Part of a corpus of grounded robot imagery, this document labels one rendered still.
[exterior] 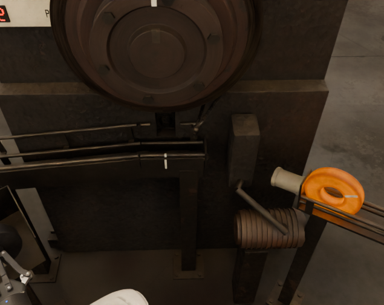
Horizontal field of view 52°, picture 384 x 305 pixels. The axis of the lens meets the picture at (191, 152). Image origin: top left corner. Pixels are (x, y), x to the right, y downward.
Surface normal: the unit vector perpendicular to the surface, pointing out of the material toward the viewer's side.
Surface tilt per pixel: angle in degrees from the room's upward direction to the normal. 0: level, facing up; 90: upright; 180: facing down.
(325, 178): 90
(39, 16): 90
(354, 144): 0
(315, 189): 90
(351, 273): 0
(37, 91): 0
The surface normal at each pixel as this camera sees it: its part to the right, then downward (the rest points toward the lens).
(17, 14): 0.03, 0.72
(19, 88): 0.01, -0.69
